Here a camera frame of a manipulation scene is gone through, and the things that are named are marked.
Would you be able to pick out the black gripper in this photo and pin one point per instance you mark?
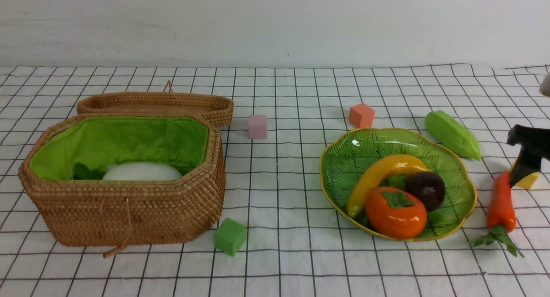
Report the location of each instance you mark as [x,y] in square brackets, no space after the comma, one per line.
[535,143]

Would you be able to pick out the orange carrot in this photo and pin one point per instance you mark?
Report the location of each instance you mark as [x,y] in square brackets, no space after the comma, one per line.
[501,217]

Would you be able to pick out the green bitter gourd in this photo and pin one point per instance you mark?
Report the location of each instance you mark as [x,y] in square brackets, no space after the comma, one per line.
[453,135]

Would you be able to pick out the orange persimmon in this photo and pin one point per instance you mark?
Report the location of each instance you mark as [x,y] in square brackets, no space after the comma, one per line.
[395,214]

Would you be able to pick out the yellow banana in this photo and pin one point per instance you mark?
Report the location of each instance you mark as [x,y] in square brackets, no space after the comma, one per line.
[400,164]

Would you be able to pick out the white radish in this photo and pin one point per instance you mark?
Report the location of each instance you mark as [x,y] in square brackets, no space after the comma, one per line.
[128,171]

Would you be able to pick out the yellow foam cube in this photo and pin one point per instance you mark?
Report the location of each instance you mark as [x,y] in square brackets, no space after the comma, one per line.
[529,182]

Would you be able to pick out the orange foam cube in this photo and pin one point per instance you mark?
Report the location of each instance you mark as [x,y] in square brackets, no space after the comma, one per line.
[361,115]

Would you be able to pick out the green leaf glass plate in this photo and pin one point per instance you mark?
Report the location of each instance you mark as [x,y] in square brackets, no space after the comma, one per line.
[342,163]

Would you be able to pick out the pink foam cube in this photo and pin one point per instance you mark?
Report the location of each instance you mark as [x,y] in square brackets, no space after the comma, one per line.
[257,127]

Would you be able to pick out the green foam cube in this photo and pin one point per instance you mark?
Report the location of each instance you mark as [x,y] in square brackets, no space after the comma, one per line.
[230,236]

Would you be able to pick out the wicker basket lid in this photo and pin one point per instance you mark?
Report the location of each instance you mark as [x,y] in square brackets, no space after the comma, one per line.
[217,110]

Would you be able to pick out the woven wicker basket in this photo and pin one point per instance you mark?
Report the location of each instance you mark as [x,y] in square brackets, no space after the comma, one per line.
[63,176]

